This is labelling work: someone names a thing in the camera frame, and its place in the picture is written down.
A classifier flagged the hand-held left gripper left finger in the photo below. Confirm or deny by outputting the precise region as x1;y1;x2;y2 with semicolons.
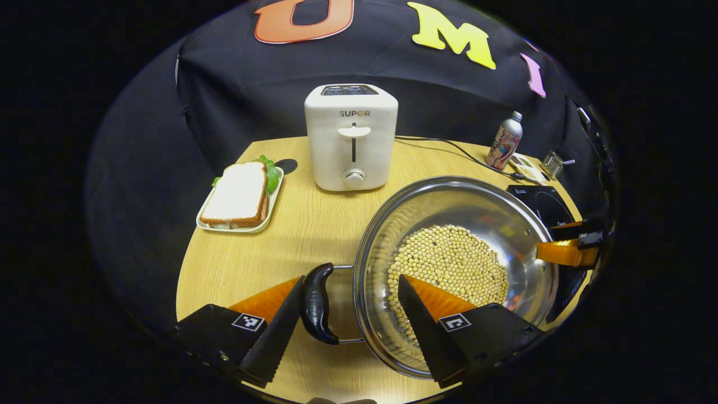
174;275;307;389

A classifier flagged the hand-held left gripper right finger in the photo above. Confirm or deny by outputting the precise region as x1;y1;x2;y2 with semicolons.
397;274;545;389

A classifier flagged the black induction cooktop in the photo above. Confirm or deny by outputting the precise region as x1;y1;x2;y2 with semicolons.
505;184;590;323

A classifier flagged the steel pot with black handle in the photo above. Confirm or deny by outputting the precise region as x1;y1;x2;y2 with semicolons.
300;176;560;380

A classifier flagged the white divided bean dish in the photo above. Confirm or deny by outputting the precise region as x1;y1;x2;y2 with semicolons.
509;153;547;185

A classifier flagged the pile of soybeans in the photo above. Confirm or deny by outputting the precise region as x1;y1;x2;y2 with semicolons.
387;224;510;348

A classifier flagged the silver drink bottle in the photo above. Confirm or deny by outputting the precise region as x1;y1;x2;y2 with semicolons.
486;111;523;171

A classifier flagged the white rectangular plate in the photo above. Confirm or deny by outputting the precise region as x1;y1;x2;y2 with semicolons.
196;166;284;234

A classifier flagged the sandwich with lettuce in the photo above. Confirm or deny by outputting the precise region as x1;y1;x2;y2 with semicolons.
200;155;280;229

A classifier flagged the white toaster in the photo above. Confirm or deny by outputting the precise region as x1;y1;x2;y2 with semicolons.
304;84;399;192

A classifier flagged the black backdrop cloth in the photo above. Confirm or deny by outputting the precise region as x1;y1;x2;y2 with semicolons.
84;0;618;332

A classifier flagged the metal wire utensil holder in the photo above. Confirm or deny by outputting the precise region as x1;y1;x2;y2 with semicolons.
541;150;564;179

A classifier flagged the black power cable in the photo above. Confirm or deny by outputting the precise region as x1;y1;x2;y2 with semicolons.
394;136;525;181

